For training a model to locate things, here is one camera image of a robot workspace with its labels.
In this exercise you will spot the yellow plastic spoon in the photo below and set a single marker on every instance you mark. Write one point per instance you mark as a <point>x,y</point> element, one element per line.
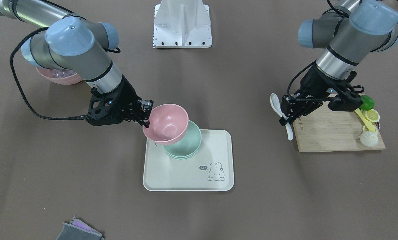
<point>368,126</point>

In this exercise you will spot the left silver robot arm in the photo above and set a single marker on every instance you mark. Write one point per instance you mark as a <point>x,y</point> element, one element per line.
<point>347,33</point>

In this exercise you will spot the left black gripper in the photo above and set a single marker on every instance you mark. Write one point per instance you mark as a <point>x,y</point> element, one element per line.
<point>313,83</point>

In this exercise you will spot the bamboo cutting board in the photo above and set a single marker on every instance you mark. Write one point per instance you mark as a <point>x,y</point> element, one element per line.
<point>324,130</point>

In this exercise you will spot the green bowl stack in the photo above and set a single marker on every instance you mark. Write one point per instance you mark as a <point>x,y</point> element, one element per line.
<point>188,145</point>

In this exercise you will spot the white plastic spoon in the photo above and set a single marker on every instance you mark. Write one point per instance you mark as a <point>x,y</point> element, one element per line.
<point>275,104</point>

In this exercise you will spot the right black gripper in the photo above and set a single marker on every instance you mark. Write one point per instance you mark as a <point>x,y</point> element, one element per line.
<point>128,94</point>

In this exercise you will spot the green lime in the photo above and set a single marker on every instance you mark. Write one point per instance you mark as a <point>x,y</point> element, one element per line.
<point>368,103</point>

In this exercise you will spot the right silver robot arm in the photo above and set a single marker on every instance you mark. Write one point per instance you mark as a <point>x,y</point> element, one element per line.
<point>67,41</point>

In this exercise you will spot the small pink bowl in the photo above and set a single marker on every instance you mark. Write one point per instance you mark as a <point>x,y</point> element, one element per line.
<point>168,124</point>

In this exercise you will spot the cream rabbit tray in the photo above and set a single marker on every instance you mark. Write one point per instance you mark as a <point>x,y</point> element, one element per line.
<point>210,169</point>

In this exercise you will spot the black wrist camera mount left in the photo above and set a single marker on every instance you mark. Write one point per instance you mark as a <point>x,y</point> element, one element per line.
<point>347,98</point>

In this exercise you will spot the white garlic bulb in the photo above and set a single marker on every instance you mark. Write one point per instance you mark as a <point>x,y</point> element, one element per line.
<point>369,139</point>

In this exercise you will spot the lemon slice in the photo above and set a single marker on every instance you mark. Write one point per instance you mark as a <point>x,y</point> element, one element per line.
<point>371,115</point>

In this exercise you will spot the grey folded cloth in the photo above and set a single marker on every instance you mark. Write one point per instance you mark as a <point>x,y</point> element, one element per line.
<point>76,229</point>

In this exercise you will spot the large pink ice bowl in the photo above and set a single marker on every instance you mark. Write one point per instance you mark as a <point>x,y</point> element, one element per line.
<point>58,76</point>

